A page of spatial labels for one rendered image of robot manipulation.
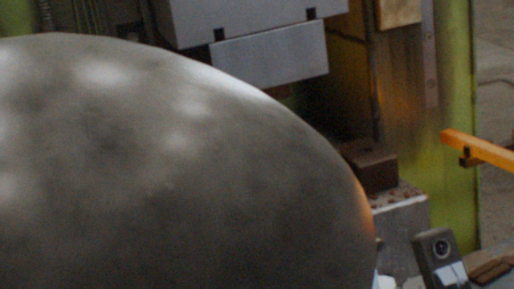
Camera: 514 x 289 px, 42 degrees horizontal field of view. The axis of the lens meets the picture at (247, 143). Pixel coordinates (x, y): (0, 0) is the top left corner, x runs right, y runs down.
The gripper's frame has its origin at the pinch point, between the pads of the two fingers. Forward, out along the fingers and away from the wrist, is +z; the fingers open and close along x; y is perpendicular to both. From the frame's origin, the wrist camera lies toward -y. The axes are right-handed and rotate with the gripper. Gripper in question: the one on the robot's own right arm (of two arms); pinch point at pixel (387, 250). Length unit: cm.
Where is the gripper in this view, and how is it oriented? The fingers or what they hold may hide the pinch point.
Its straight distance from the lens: 93.7
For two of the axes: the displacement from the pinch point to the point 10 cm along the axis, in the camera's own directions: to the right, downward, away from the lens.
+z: -3.1, -3.1, 9.0
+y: 1.5, 9.2, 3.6
